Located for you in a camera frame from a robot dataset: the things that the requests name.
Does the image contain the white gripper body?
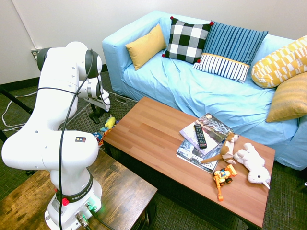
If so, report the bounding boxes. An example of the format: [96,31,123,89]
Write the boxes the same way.
[84,92,112,113]

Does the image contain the yellow blue plush toy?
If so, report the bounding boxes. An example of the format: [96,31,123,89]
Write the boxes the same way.
[99,115,117,133]

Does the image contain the Captain America plush doll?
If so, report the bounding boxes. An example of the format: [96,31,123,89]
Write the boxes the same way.
[92,132,104,147]

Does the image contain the red-brown wooden coffee table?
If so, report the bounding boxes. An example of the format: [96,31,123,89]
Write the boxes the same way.
[102,96,276,230]

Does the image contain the plain yellow pillow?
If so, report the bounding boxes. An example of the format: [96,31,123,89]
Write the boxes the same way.
[125,23,167,71]

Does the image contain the black tripod leg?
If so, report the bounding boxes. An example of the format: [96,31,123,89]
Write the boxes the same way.
[0,86,34,115]

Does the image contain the rustic dark wood table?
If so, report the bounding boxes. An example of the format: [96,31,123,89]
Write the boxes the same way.
[0,148,158,230]

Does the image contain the light blue sofa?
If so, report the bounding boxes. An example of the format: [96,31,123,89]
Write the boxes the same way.
[102,10,307,171]

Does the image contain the business magazine with blue cover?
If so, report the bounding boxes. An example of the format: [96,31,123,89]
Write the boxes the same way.
[176,138,220,174]

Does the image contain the black TV remote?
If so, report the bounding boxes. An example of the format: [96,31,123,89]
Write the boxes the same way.
[193,123,208,149]

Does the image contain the black white checked pillow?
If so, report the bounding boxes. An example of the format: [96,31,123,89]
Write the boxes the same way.
[161,16,215,65]

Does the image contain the magazine with grey cover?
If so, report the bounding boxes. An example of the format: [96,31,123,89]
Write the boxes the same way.
[179,112,235,156]

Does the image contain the white navy striped pillow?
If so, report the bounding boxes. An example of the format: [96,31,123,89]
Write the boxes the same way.
[192,52,251,84]

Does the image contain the brown and white plush toys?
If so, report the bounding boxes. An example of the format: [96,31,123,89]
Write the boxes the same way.
[201,132,240,165]

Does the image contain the orange toy excavator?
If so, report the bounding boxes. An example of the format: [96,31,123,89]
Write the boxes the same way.
[213,164,238,202]

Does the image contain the blue striped large pillow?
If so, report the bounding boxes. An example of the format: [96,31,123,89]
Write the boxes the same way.
[202,21,269,67]

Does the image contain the white plush unicorn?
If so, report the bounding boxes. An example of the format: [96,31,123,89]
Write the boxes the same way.
[233,142,272,190]

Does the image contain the yellow white patterned pillow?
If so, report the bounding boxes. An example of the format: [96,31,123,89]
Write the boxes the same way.
[251,35,307,90]

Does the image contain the mustard ribbed pillow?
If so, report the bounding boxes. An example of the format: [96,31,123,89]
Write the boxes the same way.
[265,71,307,124]

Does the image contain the long black cable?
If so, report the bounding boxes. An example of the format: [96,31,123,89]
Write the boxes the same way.
[37,49,113,230]

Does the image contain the white floor cable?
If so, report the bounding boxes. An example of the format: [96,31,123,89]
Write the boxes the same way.
[1,90,39,132]

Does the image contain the robot base power cable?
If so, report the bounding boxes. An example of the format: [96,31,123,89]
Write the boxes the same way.
[86,203,117,230]

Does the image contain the white wall cable conduit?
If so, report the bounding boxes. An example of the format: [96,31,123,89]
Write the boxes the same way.
[10,0,37,50]

